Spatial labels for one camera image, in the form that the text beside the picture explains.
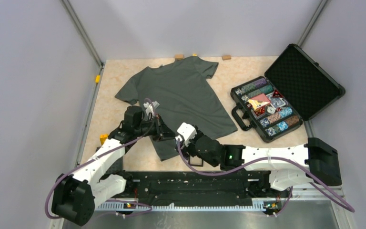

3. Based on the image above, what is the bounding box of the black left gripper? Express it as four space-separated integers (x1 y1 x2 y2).
135 114 178 142

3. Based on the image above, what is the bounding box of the dark grey t-shirt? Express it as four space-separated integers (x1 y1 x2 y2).
114 56 238 162

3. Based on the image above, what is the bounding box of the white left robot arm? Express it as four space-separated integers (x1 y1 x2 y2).
45 100 175 226

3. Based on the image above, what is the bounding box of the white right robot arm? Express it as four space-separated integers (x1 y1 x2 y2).
176 123 342 197

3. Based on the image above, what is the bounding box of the black square brooch stand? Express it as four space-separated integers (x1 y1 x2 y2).
188 156 204 167

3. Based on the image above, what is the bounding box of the black perforated block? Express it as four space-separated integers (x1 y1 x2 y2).
113 157 123 173

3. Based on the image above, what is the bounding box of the yellow triangular wedge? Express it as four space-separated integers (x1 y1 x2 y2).
100 134 108 145

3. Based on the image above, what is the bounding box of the tan wooden block left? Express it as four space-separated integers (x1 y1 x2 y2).
174 54 184 60

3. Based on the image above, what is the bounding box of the tan wooden block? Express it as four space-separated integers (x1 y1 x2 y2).
221 55 232 61
174 54 184 60

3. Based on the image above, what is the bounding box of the tan wooden block right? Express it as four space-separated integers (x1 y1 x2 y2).
221 55 232 61

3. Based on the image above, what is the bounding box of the black poker chip case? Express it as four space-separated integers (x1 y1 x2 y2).
230 44 346 143

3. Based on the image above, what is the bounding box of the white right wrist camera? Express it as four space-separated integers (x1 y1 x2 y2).
175 122 197 146

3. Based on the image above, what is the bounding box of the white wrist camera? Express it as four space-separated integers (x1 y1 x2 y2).
175 122 197 146
143 100 160 117

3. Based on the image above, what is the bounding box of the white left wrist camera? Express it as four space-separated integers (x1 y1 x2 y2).
143 100 160 117

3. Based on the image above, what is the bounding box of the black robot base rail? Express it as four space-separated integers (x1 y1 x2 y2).
116 170 280 207

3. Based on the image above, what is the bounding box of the white slotted cable duct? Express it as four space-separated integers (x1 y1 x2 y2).
95 200 283 212

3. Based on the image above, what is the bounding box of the yellow wall bracket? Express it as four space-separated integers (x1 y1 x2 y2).
95 75 101 84

